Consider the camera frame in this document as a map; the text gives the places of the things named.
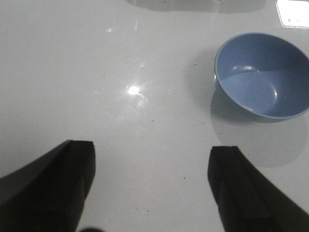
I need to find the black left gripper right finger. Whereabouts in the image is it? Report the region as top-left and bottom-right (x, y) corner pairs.
(208, 146), (309, 232)

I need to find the blue bowl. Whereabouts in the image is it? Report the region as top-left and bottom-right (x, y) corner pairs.
(214, 32), (309, 123)

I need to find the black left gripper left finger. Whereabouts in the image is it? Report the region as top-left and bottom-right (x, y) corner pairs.
(0, 140), (96, 232)

